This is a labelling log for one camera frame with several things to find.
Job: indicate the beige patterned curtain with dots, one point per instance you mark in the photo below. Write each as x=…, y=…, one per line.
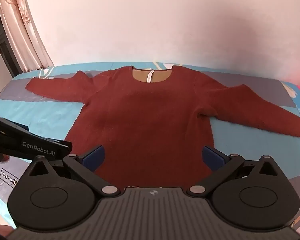
x=22, y=25

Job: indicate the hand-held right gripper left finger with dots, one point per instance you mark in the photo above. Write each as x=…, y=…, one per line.
x=96, y=157

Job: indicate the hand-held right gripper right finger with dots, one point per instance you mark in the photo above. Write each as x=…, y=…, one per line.
x=211, y=157

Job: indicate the maroon long-sleeve sweater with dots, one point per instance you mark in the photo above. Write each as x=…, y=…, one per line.
x=145, y=120

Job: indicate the blue grey printed bed sheet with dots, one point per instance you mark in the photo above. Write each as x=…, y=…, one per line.
x=40, y=110

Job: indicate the dark window frame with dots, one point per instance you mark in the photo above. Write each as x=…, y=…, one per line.
x=2, y=42

